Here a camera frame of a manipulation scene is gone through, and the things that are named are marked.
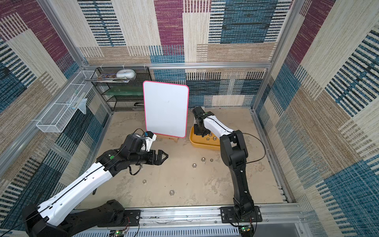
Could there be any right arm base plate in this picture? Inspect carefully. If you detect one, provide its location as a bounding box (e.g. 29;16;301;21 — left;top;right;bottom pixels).
219;205;263;224

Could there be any wooden whiteboard stand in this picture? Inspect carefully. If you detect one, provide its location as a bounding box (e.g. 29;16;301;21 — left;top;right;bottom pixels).
168;136;179;143

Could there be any white round device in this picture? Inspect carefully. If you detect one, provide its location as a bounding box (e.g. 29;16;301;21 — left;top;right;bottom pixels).
116;69;136;80

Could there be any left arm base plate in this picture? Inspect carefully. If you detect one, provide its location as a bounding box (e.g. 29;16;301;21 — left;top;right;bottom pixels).
97;209;141;228

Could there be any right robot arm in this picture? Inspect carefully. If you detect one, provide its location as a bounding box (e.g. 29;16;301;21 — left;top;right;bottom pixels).
192;106;255;220

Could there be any pink framed whiteboard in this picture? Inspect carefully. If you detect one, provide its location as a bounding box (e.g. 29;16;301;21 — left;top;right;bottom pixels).
143;81;190;138

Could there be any aluminium front rail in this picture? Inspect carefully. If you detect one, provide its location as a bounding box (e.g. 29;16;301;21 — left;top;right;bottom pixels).
78;203;312;237

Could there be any yellow plastic storage box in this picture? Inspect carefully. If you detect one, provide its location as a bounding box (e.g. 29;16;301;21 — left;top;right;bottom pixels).
189;125;220;151

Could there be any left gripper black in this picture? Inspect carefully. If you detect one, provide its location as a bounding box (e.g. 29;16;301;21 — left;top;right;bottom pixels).
128;149;169;166

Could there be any magazine on shelf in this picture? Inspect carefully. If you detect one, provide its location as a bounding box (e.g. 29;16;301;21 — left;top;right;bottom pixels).
84;74;136;83

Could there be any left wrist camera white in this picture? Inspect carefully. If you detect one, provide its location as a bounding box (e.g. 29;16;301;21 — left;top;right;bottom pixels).
144;131;157;152

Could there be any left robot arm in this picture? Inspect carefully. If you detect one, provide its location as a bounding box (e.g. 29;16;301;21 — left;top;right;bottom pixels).
22;131;168;237

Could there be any white wire wall basket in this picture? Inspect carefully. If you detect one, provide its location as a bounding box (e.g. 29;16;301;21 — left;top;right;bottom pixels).
36;70;93;133

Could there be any black wire shelf rack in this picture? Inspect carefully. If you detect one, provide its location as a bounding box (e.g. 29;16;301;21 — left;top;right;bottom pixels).
91;66;152;112

